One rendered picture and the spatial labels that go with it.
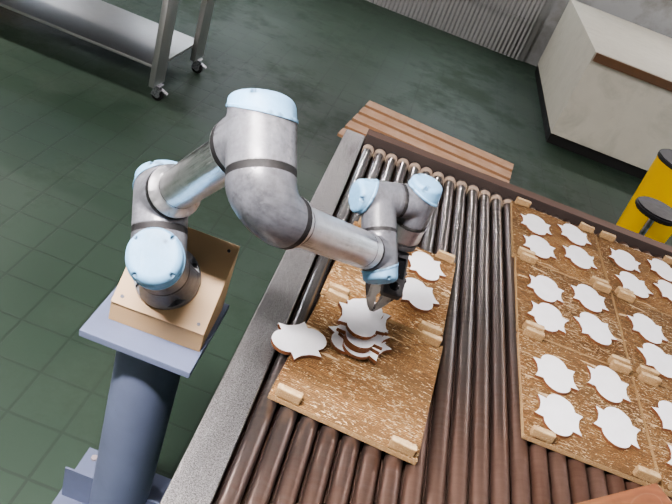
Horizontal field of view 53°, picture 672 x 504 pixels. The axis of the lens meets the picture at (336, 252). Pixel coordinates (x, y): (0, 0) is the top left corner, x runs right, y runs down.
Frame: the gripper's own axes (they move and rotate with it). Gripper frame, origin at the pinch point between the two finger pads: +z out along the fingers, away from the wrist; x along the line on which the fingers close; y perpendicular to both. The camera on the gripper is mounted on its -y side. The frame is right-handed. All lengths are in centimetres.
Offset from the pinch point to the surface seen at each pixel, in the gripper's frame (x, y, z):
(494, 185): -56, 114, 11
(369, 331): -0.7, -2.9, 4.7
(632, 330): -92, 40, 11
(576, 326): -70, 34, 12
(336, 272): 6.6, 26.9, 11.8
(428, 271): -21.6, 38.9, 10.6
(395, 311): -10.7, 16.9, 11.8
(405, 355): -12.9, 0.3, 11.8
